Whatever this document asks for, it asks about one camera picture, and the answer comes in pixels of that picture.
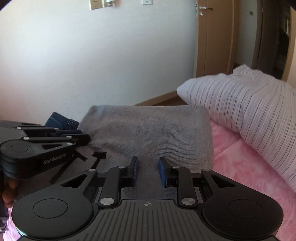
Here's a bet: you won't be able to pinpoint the pink floral blanket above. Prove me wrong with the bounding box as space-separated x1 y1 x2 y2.
0 121 296 241

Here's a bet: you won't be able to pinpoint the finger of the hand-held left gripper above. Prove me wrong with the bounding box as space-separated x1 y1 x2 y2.
23 134 91 149
16 126 83 137

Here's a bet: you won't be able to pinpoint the wooden skirting board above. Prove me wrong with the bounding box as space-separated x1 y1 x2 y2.
133 89 186 107

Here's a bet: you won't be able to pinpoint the metal door handle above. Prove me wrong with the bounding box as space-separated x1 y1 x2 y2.
197 6 214 16

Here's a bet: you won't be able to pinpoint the blue denim jeans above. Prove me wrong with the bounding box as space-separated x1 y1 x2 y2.
44 111 80 130

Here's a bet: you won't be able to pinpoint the striped pale duvet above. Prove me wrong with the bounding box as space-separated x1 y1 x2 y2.
177 65 296 194

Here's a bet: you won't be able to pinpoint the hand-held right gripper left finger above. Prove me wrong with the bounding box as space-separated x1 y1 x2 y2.
60 156 139 209

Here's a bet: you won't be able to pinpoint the wooden door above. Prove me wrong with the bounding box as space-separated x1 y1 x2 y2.
195 0 241 78

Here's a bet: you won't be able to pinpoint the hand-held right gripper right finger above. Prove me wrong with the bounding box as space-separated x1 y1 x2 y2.
158 157 237 207

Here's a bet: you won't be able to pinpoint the grey sweater with black print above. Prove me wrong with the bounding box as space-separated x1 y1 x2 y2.
21 105 214 202

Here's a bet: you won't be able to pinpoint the person's left hand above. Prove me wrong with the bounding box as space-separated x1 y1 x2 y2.
1 179 20 208

